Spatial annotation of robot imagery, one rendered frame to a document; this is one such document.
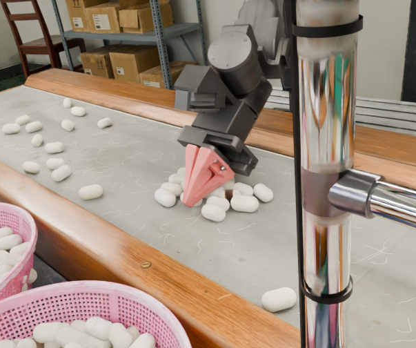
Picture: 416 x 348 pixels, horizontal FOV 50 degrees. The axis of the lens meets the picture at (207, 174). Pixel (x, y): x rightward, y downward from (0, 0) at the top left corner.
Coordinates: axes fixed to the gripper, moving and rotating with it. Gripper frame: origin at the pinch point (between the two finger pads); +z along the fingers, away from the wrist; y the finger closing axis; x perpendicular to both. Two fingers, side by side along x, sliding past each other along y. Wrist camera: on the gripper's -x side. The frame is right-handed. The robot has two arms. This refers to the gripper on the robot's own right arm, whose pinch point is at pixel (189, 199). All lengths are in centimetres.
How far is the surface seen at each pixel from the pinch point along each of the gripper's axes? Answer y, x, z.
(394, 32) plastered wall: -61, 140, -150
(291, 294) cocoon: 20.7, -3.3, 5.7
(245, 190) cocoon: 4.4, 4.2, -4.8
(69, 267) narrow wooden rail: -8.2, -5.1, 15.2
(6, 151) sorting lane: -48.0, -2.3, 4.7
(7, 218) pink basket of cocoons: -20.0, -9.7, 13.9
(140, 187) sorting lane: -11.9, 1.7, 0.6
